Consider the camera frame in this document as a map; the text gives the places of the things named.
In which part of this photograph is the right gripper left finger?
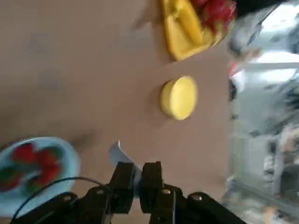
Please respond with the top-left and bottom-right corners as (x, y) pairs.
(10, 161), (136, 224)

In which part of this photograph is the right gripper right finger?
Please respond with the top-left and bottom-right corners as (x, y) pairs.
(139, 161), (248, 224)

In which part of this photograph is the pale blue plastic spoon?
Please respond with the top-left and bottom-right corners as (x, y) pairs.
(108, 140), (143, 187)

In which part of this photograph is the light blue bowl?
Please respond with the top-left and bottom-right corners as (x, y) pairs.
(0, 137), (81, 217)

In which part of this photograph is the red strawberry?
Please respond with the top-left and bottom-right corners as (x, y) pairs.
(35, 164), (63, 185)
(36, 149), (59, 168)
(13, 143), (36, 164)
(0, 167), (21, 192)

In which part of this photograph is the yellow bowl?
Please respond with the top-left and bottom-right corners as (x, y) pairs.
(160, 75), (199, 121)

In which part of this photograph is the yellow plastic tray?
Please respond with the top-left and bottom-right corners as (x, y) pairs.
(162, 0), (236, 62)

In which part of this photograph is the yellow banana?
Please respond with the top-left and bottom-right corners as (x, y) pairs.
(176, 0), (203, 45)

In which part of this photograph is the pink dragon fruit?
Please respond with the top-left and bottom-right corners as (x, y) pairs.
(201, 0), (237, 35)

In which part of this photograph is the thin black gripper wire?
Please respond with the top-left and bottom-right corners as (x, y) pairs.
(11, 176), (112, 224)

